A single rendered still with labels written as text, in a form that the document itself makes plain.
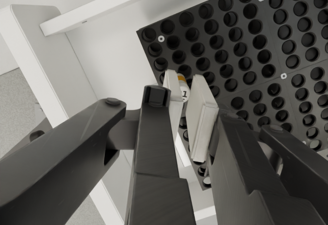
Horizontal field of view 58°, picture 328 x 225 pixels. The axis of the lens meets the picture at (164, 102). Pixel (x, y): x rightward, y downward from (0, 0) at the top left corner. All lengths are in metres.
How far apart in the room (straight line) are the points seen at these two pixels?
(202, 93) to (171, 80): 0.02
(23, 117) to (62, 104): 1.12
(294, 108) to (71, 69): 0.22
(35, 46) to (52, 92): 0.04
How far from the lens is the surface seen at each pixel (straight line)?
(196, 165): 0.31
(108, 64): 0.34
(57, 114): 0.27
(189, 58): 0.27
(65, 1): 0.43
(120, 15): 0.34
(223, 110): 0.16
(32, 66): 0.27
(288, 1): 0.29
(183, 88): 0.20
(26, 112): 1.37
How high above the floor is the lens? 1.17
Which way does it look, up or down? 73 degrees down
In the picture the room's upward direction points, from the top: 179 degrees counter-clockwise
